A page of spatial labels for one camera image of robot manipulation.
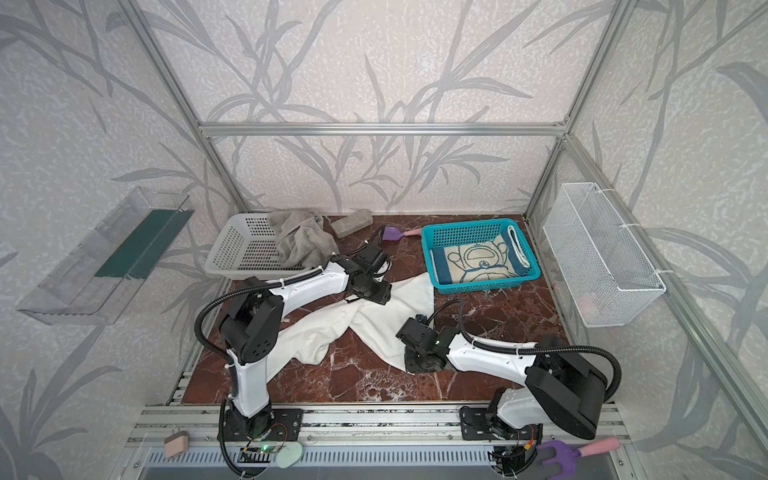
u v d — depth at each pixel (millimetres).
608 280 608
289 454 686
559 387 417
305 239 937
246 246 1098
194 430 747
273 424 719
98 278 644
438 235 1052
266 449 706
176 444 695
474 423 737
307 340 846
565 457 693
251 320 502
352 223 1155
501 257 1048
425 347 651
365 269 722
